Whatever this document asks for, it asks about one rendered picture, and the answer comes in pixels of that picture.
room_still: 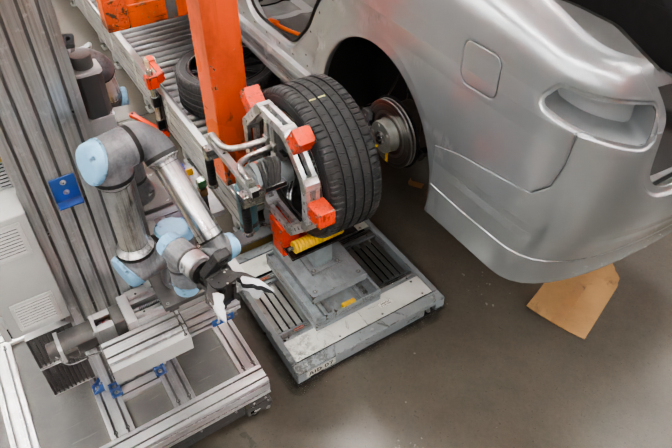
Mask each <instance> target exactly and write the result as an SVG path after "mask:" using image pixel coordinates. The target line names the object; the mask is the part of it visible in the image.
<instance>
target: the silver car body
mask: <svg viewBox="0 0 672 448"><path fill-rule="evenodd" d="M237 3H238V12H239V21H240V30H241V39H242V42H243V43H244V44H245V45H246V46H247V47H248V48H249V49H250V50H251V51H252V52H253V53H254V54H255V55H256V56H257V57H258V58H259V59H260V60H261V61H262V62H263V63H264V64H265V65H266V66H267V67H268V68H269V69H270V70H271V71H272V72H273V73H274V74H275V75H276V76H277V77H278V78H279V79H280V80H282V81H283V82H284V83H286V82H289V81H292V80H295V79H299V78H302V77H305V76H308V75H311V74H322V72H323V67H324V63H325V60H326V57H327V55H328V53H329V51H330V49H331V48H332V46H333V45H334V44H335V43H336V42H337V41H338V40H339V39H340V38H342V37H344V36H347V35H361V36H364V37H366V38H368V39H370V40H372V41H373V42H375V43H376V44H378V45H379V46H380V47H381V48H382V49H383V50H384V51H385V52H386V53H387V54H388V55H389V56H390V58H391V59H392V60H393V61H394V63H395V64H396V66H397V67H398V69H399V70H400V72H401V73H402V75H403V77H404V79H405V80H406V82H407V84H408V86H409V88H410V90H411V93H412V95H413V97H414V100H415V102H416V105H417V108H418V110H419V113H420V117H421V120H422V123H423V127H424V131H425V136H426V140H427V146H428V153H429V163H430V188H429V197H428V202H427V205H426V208H425V211H426V212H427V213H428V214H429V215H430V216H432V217H433V218H434V219H435V220H436V221H437V222H438V223H439V224H440V225H442V226H443V227H444V228H445V229H446V230H447V231H448V232H449V233H450V234H451V235H453V236H454V237H455V238H456V239H457V240H458V241H459V242H460V243H461V244H462V245H464V246H465V247H466V248H467V249H468V250H469V251H470V252H471V253H472V254H474V255H475V256H476V257H477V258H478V259H479V260H480V261H481V262H482V263H483V264H485V265H486V266H487V267H488V268H489V269H490V270H492V271H493V272H494V273H496V274H497V275H499V276H500V277H503V278H505V279H507V280H509V281H514V282H518V283H530V284H538V283H549V282H555V281H561V280H565V279H569V278H573V277H576V276H580V275H583V274H586V273H589V272H591V271H594V270H597V269H600V268H602V267H604V266H607V265H609V264H612V263H614V262H616V261H618V260H621V259H623V258H625V257H627V256H629V255H631V254H633V253H635V252H637V251H639V250H641V249H643V248H645V247H647V246H648V245H650V244H652V243H654V242H656V241H658V240H659V239H661V238H663V237H665V236H666V235H668V234H670V233H672V0H237Z"/></svg>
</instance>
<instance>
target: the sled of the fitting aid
mask: <svg viewBox="0 0 672 448"><path fill-rule="evenodd" d="M266 259H267V264H268V266H269V267H270V269H271V270H272V271H273V273H274V274H275V275H276V277H277V278H278V279H279V281H280V282H281V284H282V285H283V286H284V288H285V289H286V290H287V292H288V293H289V294H290V296H291V297H292V298H293V300H294V301H295V303H296V304H297V305H298V307H299V308H300V309H301V311H302V312H303V313H304V315H305V316H306V317H307V319H308V320H309V322H310V323H311V324H312V326H313V327H314V328H315V330H316V331H319V330H321V329H323V328H325V327H327V326H328V325H330V324H332V323H334V322H336V321H338V320H340V319H342V318H344V317H346V316H348V315H350V314H352V313H354V312H356V311H358V310H360V309H362V308H364V307H366V306H368V305H370V304H372V303H374V302H376V301H377V300H379V299H380V297H381V288H380V287H379V286H378V285H377V284H376V283H375V281H374V280H373V279H372V278H371V277H370V276H369V275H368V274H367V273H366V279H365V280H362V281H360V282H358V283H356V284H354V285H352V286H350V287H348V288H346V289H344V290H342V291H340V292H338V293H336V294H334V295H332V296H330V297H328V298H326V299H324V300H322V301H319V302H317V303H315V304H312V302H311V301H310V300H309V299H308V297H307V296H306V295H305V293H304V292H303V291H302V289H301V288H300V287H299V285H298V284H297V283H296V281H295V280H294V279H293V278H292V276H291V275H290V274H289V272H288V271H287V270H286V268H285V267H284V266H283V264H282V263H281V262H280V261H279V259H278V258H277V257H276V255H275V254H274V253H273V251H271V252H269V253H267V254H266Z"/></svg>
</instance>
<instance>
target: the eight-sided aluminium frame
mask: <svg viewBox="0 0 672 448"><path fill-rule="evenodd" d="M276 118H277V119H278V120H279V121H280V122H281V123H282V124H281V123H280V122H279V121H278V120H277V119H276ZM262 119H264V120H265V121H266V122H267V123H268V124H269V125H270V126H271V127H272V128H273V129H274V130H275V132H276V133H277V134H278V135H279V136H280V137H281V139H282V141H283V143H284V145H285V148H286V150H287V153H288V155H289V158H290V160H291V162H292V165H293V167H294V170H295V172H296V175H297V177H298V180H299V183H300V187H301V201H302V221H301V222H300V221H299V220H298V219H297V218H296V217H295V215H294V214H293V213H292V212H291V211H290V210H289V208H288V207H287V206H286V205H285V204H284V203H283V201H282V200H281V199H280V197H279V195H278V194H277V191H276V190H275V191H272V192H270V194H271V195H268V193H267V194H265V199H266V201H264V204H265V205H266V207H267V209H268V210H270V211H271V213H272V214H273V215H274V217H275V218H276V219H277V220H278V222H279V223H280V224H281V225H282V227H283V228H284V229H285V230H286V233H288V234H289V235H290V236H293V235H296V234H299V233H303V232H307V231H310V230H312V229H314V228H317V227H316V226H315V225H314V224H313V223H312V221H311V220H310V219H309V218H308V217H307V203H310V202H312V201H315V200H317V199H319V198H320V188H321V187H320V182H319V179H318V175H317V174H316V172H315V170H314V167H313V165H312V162H311V160H310V157H309V155H308V152H307V151H305V152H302V153H299V155H300V157H301V160H302V162H303V165H304V167H305V170H306V172H307V176H306V175H305V172H304V170H303V167H302V165H301V163H300V160H299V158H298V155H293V154H292V152H291V150H290V148H289V146H288V144H287V142H286V138H287V136H288V135H289V133H290V131H291V130H293V129H296V128H297V126H296V125H295V123H294V122H292V121H291V120H290V119H289V118H288V117H287V116H286V115H285V114H284V113H283V112H282V111H281V110H280V109H279V108H278V107H277V106H276V105H274V103H273V102H271V101H270V100H269V99H268V100H265V101H262V102H259V103H256V104H255V105H253V107H252V108H251V109H250V110H249V112H248V113H247V114H246V115H245V116H243V118H242V125H243V129H244V137H245V142H249V141H252V134H251V128H252V129H253V138H254V140H255V139H259V138H261V135H260V125H259V123H260V121H261V120H262ZM262 158H263V155H260V156H258V157H256V158H254V159H251V160H250V161H248V163H251V162H253V161H256V160H259V159H262ZM310 192H311V199H310ZM276 206H278V207H279V208H280V210H281V211H282V213H283V214H284V215H285V217H286V218H287V219H288V220H289V221H290V223H289V222H288V221H287V219H286V218H285V217H284V216H283V215H282V213H281V212H280V211H279V210H278V209H277V207H276Z"/></svg>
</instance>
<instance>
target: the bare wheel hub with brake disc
mask: <svg viewBox="0 0 672 448"><path fill-rule="evenodd" d="M370 109H371V110H372V111H373V112H374V113H375V116H374V122H373V124H372V127H371V134H372V136H373V139H374V141H375V144H378V143H377V142H376V140H375V136H374V134H375V132H376V131H378V130H379V131H381V132H382V133H383V135H384V138H385V142H384V144H382V145H380V144H378V147H376V148H377V151H378V153H379V154H380V156H381V157H382V158H383V159H384V160H385V153H388V162H387V163H388V164H389V165H391V166H392V167H395V168H403V167H405V166H408V165H409V164H411V163H412V161H413V159H414V157H415V153H416V138H415V133H414V129H413V126H412V123H411V121H410V119H409V117H408V115H407V114H406V112H405V111H404V109H403V108H402V107H401V106H400V105H399V104H398V103H397V102H396V101H395V100H393V99H391V98H387V97H384V98H381V99H378V100H376V101H374V102H373V103H372V105H371V107H370Z"/></svg>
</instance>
